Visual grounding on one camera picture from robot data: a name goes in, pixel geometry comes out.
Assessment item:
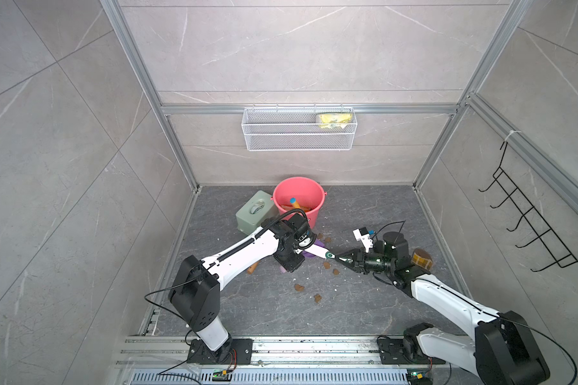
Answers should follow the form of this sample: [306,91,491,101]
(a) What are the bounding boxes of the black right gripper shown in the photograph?
[335,248,394,274]

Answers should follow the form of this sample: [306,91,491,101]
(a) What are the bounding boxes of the white cleaning brush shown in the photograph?
[305,244,336,259]

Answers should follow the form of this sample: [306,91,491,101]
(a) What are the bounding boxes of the green trowel wooden handle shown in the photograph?
[281,205,311,213]

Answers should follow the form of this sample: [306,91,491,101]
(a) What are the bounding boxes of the yellow toy trowel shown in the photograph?
[290,197,303,210]

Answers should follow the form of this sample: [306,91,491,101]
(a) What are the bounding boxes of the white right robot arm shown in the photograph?
[333,221,578,384]

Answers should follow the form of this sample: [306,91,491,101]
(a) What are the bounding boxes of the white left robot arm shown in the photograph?
[144,209,331,366]

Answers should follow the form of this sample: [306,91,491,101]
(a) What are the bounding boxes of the pink plastic bucket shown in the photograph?
[272,176,327,229]

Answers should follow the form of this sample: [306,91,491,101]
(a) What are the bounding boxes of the green trowel near tissue box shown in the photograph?
[247,261,258,274]

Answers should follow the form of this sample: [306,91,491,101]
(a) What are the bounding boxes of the mint green tissue box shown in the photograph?
[235,190,279,235]

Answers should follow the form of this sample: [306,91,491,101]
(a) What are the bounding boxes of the plaid brown cloth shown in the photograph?
[411,248,434,271]

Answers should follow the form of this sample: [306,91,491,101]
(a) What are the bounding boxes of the yellow sponge in basket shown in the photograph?
[316,112,353,129]

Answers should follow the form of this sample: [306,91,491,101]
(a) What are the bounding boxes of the white wire wall basket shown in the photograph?
[241,106,358,152]

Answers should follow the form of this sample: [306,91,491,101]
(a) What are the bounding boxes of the black wall hook rack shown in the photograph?
[478,141,578,273]

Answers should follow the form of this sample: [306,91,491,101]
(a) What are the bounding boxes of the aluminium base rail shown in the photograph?
[110,335,507,385]

